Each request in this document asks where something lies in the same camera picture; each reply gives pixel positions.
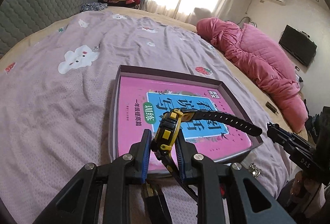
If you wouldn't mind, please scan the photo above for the black triangular prism box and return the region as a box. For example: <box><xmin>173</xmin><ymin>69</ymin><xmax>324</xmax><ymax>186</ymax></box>
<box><xmin>143</xmin><ymin>182</ymin><xmax>172</xmax><ymax>224</ymax></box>

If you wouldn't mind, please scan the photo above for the yellow black wrist watch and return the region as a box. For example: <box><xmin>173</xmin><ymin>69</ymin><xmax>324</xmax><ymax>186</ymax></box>
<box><xmin>151</xmin><ymin>108</ymin><xmax>262</xmax><ymax>201</ymax></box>

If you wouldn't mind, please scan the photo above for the brass metal fitting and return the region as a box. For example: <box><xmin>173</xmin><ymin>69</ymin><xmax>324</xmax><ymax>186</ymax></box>
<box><xmin>248</xmin><ymin>163</ymin><xmax>261</xmax><ymax>178</ymax></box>

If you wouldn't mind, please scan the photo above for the operator hand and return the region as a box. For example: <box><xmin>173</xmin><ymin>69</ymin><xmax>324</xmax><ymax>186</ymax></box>
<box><xmin>290</xmin><ymin>170</ymin><xmax>322</xmax><ymax>198</ymax></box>

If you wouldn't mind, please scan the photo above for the small black remote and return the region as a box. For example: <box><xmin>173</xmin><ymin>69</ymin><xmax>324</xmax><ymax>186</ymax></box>
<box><xmin>265</xmin><ymin>102</ymin><xmax>278</xmax><ymax>115</ymax></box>

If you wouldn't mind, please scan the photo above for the pink quilted duvet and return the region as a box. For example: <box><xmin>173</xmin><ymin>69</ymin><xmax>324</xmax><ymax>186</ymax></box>
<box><xmin>196</xmin><ymin>17</ymin><xmax>308</xmax><ymax>133</ymax></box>

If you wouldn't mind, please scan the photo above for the lilac patterned bed sheet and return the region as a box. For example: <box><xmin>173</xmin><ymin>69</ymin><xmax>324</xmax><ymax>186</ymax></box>
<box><xmin>0</xmin><ymin>10</ymin><xmax>295</xmax><ymax>224</ymax></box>

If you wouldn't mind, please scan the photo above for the pink Chinese workbook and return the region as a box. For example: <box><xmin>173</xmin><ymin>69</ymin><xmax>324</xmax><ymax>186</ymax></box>
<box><xmin>117</xmin><ymin>75</ymin><xmax>252</xmax><ymax>172</ymax></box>

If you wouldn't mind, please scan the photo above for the shallow grey cardboard box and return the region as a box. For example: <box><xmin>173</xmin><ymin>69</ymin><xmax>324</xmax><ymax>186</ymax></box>
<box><xmin>108</xmin><ymin>65</ymin><xmax>262</xmax><ymax>163</ymax></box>

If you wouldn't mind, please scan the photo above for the wall mounted black television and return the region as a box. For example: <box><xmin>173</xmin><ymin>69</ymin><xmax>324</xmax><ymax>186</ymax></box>
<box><xmin>279</xmin><ymin>25</ymin><xmax>317</xmax><ymax>67</ymax></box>

